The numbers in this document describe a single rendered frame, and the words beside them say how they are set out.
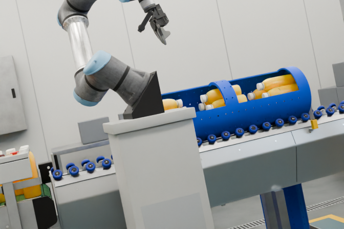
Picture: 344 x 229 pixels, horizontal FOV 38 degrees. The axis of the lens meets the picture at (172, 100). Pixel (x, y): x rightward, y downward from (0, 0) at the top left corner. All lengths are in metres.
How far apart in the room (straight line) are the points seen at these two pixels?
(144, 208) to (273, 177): 0.93
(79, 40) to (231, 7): 4.23
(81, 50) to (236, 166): 0.94
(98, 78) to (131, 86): 0.13
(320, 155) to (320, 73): 3.99
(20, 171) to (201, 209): 0.72
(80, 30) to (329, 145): 1.39
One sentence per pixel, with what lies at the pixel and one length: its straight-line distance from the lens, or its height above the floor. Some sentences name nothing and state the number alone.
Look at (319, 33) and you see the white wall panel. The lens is 6.72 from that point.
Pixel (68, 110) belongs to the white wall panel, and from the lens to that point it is 5.73.
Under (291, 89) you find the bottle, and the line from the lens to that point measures 2.67.
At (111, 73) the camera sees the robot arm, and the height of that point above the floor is 1.34.
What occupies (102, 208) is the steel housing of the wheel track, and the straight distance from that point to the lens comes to 2.35.
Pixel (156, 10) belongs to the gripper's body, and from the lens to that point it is 2.67.
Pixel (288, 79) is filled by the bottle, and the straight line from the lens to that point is 2.72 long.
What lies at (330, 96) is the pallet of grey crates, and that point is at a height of 0.83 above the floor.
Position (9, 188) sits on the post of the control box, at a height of 0.97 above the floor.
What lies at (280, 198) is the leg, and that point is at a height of 0.59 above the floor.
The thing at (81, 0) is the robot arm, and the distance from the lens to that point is 2.24.
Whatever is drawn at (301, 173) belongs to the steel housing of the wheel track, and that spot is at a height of 0.68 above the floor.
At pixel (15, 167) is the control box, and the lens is 2.09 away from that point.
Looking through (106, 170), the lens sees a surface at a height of 0.93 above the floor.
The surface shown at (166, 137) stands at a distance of 1.88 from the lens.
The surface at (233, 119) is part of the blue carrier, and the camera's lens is 2.48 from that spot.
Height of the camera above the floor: 1.21
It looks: 1 degrees down
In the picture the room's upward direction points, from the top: 11 degrees counter-clockwise
